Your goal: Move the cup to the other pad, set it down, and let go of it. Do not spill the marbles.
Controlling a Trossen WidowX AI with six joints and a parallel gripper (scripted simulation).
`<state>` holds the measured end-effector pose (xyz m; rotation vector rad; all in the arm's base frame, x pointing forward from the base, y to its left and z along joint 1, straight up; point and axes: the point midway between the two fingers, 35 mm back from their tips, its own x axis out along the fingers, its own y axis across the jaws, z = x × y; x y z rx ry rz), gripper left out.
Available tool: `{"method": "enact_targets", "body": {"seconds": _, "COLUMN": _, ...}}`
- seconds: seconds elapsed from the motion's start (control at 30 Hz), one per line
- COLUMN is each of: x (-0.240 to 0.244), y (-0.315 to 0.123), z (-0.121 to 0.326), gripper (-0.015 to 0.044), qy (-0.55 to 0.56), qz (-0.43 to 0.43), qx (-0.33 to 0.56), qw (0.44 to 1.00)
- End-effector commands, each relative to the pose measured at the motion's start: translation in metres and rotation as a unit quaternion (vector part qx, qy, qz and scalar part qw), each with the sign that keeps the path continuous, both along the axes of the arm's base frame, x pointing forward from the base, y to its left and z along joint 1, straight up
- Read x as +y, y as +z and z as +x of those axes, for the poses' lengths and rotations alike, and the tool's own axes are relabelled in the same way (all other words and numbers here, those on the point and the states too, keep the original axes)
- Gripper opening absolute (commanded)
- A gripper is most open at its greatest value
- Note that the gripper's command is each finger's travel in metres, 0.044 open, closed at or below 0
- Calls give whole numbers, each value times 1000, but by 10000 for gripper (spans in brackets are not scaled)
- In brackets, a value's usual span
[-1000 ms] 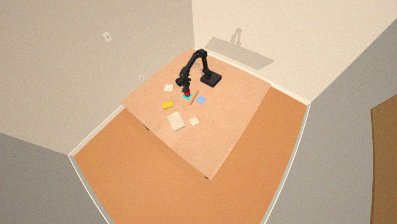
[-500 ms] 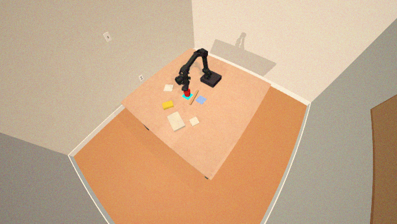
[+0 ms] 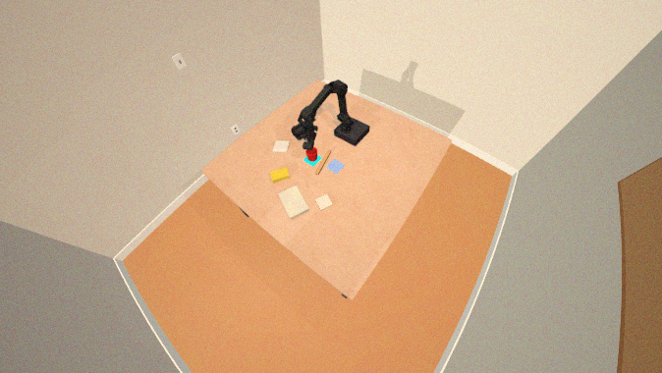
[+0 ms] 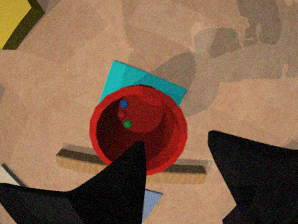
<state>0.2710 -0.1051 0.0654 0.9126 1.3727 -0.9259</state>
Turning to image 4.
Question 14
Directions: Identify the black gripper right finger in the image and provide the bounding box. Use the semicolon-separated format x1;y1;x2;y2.
208;131;298;224

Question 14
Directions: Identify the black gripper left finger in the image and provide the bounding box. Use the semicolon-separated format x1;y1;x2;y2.
0;140;146;224

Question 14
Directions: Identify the tan wooden bar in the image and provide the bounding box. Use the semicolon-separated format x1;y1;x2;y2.
56;149;208;185

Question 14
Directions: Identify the yellow rectangular block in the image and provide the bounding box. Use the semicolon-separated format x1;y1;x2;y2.
0;0;45;51

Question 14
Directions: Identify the red cup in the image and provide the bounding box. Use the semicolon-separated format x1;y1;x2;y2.
89;84;188;176

